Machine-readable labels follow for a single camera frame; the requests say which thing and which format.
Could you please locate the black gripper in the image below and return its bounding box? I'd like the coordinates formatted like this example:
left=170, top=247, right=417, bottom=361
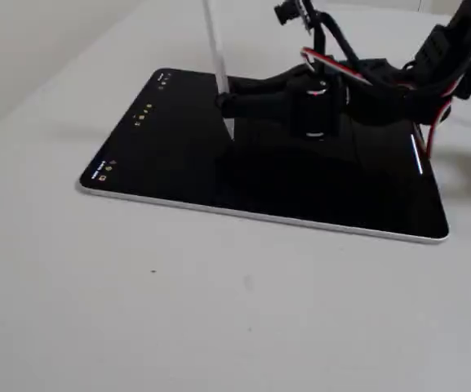
left=214, top=58, right=416, bottom=140

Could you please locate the white stylus pencil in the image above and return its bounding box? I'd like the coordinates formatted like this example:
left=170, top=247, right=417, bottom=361
left=199, top=0, right=237, bottom=142

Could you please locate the black screen silver tablet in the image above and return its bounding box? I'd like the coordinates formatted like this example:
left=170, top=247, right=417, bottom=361
left=78, top=67, right=451, bottom=246

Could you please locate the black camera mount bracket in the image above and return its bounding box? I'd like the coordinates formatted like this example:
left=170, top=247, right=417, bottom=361
left=310, top=11, right=331, bottom=81

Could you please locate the red white wire loop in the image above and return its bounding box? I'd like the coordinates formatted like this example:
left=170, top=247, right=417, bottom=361
left=299, top=46, right=374, bottom=86

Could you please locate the small camera circuit board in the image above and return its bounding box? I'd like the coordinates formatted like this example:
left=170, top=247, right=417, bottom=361
left=273, top=0, right=320, bottom=32

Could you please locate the thin black camera cable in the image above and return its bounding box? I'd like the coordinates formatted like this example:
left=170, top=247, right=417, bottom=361
left=320, top=11, right=373, bottom=73

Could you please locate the red white servo cable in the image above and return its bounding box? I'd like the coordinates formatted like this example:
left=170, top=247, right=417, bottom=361
left=417, top=75, right=455, bottom=159

